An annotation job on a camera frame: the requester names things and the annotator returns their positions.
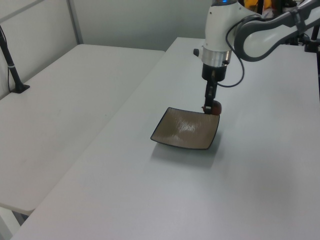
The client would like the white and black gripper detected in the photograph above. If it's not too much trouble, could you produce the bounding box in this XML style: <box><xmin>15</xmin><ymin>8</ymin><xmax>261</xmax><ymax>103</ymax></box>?
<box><xmin>201</xmin><ymin>63</ymin><xmax>228</xmax><ymax>115</ymax></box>

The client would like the small round brown food item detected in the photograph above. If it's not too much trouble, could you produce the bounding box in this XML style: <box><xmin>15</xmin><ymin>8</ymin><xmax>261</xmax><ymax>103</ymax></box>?
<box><xmin>209</xmin><ymin>100</ymin><xmax>223</xmax><ymax>116</ymax></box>

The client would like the square brown ceramic plate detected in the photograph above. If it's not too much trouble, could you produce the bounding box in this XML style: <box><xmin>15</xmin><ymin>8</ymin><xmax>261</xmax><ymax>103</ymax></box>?
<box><xmin>150</xmin><ymin>106</ymin><xmax>221</xmax><ymax>151</ymax></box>

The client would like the yellow background item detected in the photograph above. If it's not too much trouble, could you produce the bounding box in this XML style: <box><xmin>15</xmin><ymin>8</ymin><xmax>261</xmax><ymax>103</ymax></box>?
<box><xmin>243</xmin><ymin>0</ymin><xmax>273</xmax><ymax>11</ymax></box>

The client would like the white side table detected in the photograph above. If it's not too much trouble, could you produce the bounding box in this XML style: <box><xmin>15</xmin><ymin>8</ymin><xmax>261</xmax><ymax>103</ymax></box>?
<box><xmin>0</xmin><ymin>43</ymin><xmax>166</xmax><ymax>216</ymax></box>

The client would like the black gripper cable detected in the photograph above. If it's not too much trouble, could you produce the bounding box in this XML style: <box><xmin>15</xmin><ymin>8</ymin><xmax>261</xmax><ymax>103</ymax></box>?
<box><xmin>225</xmin><ymin>21</ymin><xmax>245</xmax><ymax>89</ymax></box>

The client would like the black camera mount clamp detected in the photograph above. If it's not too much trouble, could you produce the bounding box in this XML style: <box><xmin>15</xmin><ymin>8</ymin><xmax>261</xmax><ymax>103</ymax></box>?
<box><xmin>302</xmin><ymin>23</ymin><xmax>320</xmax><ymax>54</ymax></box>

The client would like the grey partition post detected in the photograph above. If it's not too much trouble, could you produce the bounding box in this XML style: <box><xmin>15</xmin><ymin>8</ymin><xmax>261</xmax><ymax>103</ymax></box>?
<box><xmin>66</xmin><ymin>0</ymin><xmax>84</xmax><ymax>46</ymax></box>

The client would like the black camera pole with base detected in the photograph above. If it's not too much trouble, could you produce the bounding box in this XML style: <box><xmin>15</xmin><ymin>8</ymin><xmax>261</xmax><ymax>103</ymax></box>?
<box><xmin>0</xmin><ymin>24</ymin><xmax>31</xmax><ymax>95</ymax></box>

